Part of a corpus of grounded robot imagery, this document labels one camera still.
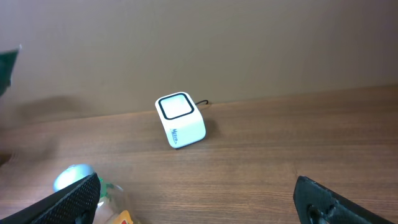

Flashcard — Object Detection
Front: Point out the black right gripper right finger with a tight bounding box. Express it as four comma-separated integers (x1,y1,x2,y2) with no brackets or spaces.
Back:
293,176,392,224

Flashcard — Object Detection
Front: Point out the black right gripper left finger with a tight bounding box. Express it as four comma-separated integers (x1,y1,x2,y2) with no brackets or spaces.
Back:
1,172,101,224

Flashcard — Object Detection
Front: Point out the yellow oil bottle silver cap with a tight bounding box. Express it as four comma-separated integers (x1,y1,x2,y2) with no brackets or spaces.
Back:
53,164,141,224

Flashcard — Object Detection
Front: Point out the green 3M sponge packet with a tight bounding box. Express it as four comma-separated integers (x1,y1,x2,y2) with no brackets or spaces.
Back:
0,45,22,96

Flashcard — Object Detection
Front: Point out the green lid small jar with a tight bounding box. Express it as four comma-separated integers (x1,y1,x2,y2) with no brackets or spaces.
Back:
99,177,114,199

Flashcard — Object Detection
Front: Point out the white barcode scanner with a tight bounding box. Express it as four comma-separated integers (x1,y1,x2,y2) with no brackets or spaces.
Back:
155,91,206,149

